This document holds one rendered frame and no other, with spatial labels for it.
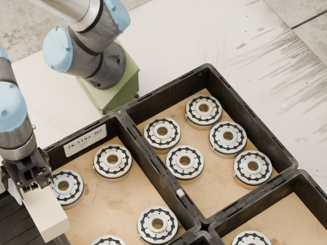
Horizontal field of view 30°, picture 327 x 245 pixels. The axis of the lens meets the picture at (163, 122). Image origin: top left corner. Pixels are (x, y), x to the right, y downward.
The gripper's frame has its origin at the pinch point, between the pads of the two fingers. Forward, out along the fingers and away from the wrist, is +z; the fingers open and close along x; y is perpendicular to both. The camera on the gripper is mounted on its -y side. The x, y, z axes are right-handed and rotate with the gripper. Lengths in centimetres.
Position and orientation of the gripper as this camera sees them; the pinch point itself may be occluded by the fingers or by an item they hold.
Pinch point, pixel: (30, 183)
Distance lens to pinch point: 136.0
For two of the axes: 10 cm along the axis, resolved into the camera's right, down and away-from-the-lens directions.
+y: 5.3, 7.2, -4.5
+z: -0.1, 5.3, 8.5
